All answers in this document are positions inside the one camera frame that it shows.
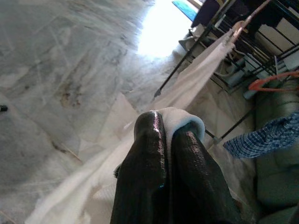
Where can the pale pink shirt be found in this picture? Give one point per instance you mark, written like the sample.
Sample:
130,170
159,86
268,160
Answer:
198,74

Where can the grey green fabric cover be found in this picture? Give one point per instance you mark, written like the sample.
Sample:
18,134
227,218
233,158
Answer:
278,182

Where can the black metal drying rack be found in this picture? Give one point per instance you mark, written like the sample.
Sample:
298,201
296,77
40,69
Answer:
257,46

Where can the blue plaid shirt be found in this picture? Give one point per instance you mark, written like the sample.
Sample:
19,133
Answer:
264,137

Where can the dusky pink plastic hanger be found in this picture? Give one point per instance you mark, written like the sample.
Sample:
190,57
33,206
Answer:
243,25

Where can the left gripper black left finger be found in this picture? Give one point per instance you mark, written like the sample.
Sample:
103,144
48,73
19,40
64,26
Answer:
144,163

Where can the blue floor mat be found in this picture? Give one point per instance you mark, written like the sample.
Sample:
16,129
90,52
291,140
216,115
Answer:
187,9

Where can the orange plastic hanger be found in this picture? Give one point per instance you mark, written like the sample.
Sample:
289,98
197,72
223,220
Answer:
275,79

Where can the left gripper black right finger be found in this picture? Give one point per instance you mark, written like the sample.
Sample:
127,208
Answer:
196,177

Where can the large white garment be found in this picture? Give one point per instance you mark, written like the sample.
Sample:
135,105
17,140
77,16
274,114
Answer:
98,177

